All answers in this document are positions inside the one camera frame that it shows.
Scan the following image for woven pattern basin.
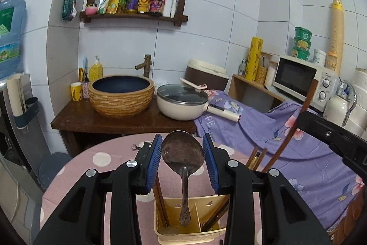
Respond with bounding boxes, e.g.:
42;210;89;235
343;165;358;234
88;75;154;118

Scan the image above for grey water dispenser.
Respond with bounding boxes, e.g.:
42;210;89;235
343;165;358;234
1;73;50;175

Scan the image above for tall tan paper roll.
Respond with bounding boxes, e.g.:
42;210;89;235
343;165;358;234
326;0;345;76

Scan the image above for blue water jug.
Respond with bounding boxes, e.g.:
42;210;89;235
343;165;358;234
0;0;26;80

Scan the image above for green hanging packet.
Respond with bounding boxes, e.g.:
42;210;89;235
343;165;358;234
61;0;77;22

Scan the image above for yellow roll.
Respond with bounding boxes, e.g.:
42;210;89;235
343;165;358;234
245;37;263;81

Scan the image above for white microwave oven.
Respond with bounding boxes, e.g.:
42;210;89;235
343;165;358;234
272;55;340;113

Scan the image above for cream perforated utensil holder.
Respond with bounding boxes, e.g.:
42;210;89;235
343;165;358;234
153;194;230;245

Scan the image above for dark wooden counter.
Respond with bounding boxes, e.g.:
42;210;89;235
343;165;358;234
50;99;197;157

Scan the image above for brown white rice cooker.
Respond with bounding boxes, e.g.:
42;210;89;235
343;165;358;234
184;59;229;91

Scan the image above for white kettle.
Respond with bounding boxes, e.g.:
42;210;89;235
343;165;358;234
323;80;358;127

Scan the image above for brown wooden chopstick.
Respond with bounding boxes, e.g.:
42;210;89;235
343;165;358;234
246;146;258;169
153;175;170;227

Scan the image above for brown chopstick group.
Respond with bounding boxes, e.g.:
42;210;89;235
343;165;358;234
262;79;318;173

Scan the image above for cream pan with lid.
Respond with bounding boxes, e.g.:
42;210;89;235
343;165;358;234
157;84;240;122

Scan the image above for dark soy sauce bottle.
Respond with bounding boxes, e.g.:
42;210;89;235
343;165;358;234
148;0;165;16

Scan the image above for light wooden shelf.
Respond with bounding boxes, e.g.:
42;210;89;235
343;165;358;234
228;74;286;113

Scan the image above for brass faucet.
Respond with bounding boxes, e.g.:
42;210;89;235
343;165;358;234
134;54;152;78

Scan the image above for stack green instant bowls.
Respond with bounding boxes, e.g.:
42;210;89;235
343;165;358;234
292;27;312;61

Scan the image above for small steel spoon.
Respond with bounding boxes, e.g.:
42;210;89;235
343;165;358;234
161;131;205;226

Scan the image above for dark chopstick gold band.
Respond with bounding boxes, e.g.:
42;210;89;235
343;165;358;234
202;151;261;232

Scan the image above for yellow mug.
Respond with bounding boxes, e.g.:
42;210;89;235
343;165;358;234
70;82;83;101

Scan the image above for yellow soap bottle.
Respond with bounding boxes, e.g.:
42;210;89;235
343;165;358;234
89;55;103;82

